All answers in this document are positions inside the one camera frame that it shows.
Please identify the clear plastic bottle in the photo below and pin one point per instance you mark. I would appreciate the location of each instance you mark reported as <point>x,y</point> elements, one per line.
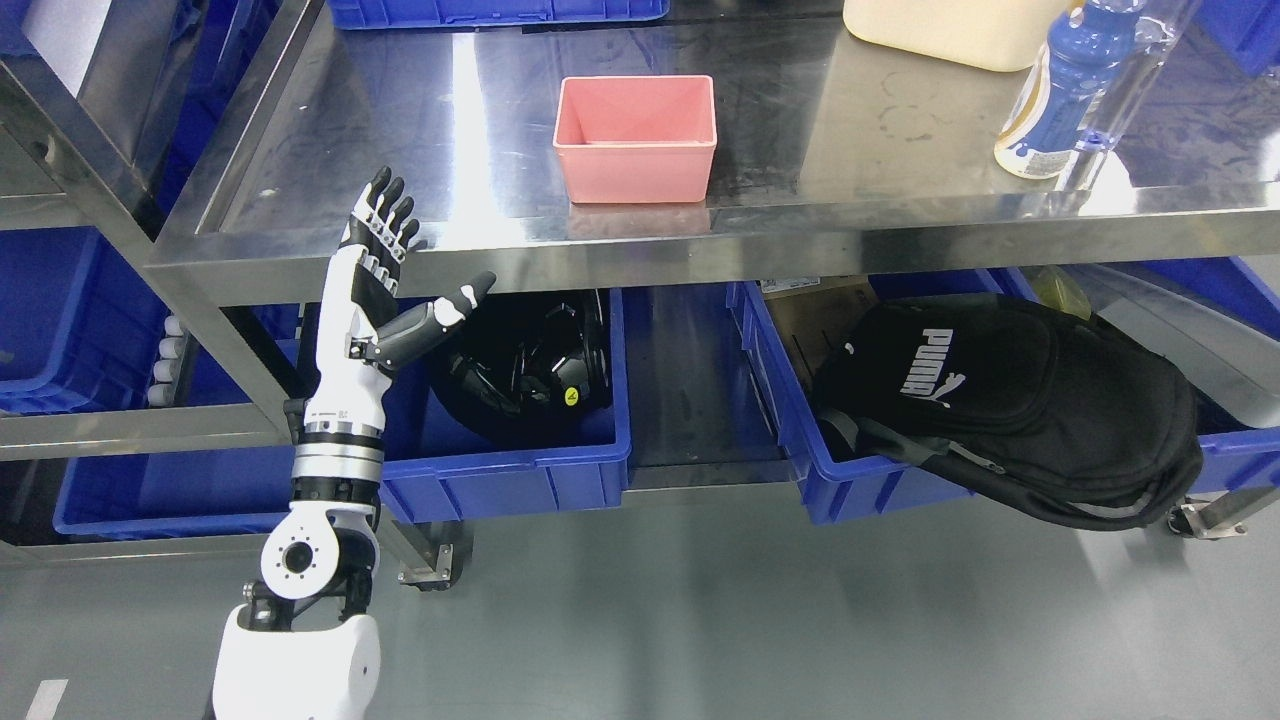
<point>1159,26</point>

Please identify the blue bin top edge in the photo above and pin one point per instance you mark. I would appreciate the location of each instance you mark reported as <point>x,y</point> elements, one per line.
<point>470,14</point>

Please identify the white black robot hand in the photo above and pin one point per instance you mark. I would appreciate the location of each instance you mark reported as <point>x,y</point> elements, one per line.
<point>363,340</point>

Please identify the black helmet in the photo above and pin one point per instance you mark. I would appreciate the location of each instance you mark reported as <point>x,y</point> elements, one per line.
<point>528,361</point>

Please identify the blue bin lower left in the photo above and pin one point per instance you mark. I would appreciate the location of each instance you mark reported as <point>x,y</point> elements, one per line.
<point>212,492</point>

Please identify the blue bin with helmet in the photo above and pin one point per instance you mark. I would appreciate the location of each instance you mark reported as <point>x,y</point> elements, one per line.
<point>440,468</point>

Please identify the stainless steel shelf rack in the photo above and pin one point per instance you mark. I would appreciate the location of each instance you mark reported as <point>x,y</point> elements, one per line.
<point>122,116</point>

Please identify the cardboard box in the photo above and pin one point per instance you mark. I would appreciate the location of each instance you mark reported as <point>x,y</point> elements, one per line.
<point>813,316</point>

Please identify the pink plastic storage box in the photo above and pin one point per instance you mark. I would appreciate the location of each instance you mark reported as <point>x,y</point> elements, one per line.
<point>636,139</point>

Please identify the blue drink bottle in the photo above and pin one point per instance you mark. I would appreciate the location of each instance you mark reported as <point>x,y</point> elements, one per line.
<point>1079,60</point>

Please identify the black Puma backpack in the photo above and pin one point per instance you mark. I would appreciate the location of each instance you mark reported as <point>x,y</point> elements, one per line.
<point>1063,418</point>

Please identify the blue bin left shelf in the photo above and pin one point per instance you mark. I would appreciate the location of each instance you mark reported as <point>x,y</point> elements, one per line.
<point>79,326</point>

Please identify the cream plastic container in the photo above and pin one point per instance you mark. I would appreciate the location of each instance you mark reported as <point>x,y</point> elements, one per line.
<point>1003,36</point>

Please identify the blue bin with backpack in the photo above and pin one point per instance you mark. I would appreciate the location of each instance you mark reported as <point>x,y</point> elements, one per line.
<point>838,491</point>

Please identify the stainless steel table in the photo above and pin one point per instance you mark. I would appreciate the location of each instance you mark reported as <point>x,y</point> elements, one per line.
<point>834,157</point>

